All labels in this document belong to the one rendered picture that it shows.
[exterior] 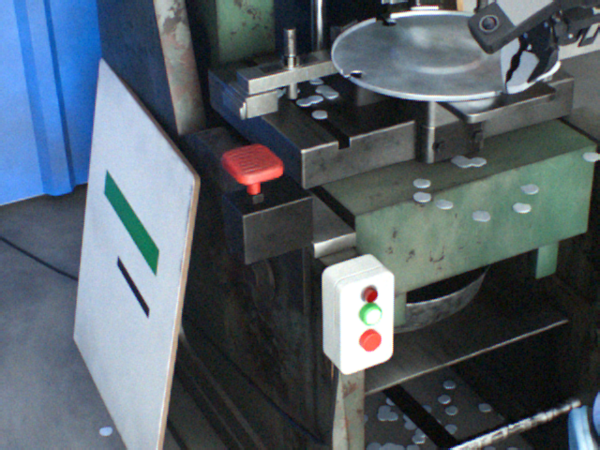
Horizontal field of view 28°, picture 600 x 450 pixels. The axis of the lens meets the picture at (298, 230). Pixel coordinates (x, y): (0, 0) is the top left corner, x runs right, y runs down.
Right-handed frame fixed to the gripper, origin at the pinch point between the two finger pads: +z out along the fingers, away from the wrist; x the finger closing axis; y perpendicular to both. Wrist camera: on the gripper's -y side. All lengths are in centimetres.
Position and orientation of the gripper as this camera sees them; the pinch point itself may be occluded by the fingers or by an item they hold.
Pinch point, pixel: (506, 84)
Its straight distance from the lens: 153.7
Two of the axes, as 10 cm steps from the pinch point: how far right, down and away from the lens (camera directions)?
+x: -4.6, -7.6, 4.5
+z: -1.9, 5.8, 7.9
